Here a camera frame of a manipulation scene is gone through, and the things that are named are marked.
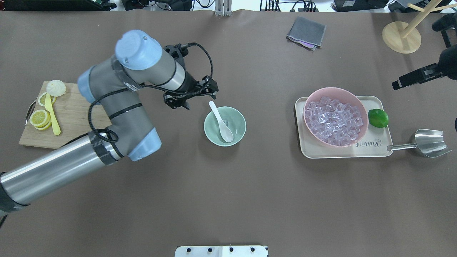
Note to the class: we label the metal ice scoop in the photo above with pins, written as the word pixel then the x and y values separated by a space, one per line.
pixel 430 143

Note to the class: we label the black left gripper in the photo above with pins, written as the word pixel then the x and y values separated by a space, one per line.
pixel 189 86

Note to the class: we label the bamboo cutting board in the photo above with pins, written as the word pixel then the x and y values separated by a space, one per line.
pixel 71 111

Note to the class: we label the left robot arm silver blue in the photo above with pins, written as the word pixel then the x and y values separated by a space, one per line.
pixel 119 124

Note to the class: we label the grey folded cloth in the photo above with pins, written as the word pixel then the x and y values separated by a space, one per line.
pixel 307 33

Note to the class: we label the yellow plastic spoon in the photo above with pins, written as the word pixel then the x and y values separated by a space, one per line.
pixel 49 107

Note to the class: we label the pile of clear ice cubes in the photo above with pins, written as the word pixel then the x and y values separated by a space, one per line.
pixel 334 122

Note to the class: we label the mint green bowl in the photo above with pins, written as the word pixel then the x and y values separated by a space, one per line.
pixel 235 122

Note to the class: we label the white ceramic spoon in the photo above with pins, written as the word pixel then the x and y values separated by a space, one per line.
pixel 224 131

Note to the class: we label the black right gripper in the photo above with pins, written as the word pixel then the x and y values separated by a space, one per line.
pixel 449 57

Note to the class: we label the beige tray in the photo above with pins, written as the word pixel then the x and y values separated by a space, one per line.
pixel 373 144

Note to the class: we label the green lime toy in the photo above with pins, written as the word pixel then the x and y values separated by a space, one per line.
pixel 378 118

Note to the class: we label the pink bowl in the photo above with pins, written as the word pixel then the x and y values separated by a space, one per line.
pixel 343 96

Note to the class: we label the wooden cup tree stand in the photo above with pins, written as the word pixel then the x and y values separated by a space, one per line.
pixel 403 37

